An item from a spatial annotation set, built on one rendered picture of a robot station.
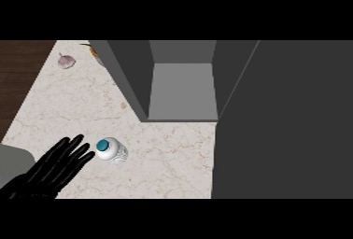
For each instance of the orange vegetable with green stem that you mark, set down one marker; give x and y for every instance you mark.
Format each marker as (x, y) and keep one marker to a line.
(93, 50)

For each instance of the pale purple garlic bulb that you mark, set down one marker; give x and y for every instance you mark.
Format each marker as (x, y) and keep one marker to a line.
(65, 61)

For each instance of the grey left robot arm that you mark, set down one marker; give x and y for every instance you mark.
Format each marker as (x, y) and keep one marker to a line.
(12, 161)

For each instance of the dark grey open cabinet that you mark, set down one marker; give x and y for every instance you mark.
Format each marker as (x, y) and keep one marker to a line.
(179, 90)

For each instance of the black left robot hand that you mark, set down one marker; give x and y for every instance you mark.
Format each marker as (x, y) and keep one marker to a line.
(50, 168)

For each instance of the dark grey cabinet door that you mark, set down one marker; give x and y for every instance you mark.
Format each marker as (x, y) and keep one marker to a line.
(286, 124)

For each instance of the white blue-capped water bottle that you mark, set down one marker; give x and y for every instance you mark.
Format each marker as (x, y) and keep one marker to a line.
(111, 151)

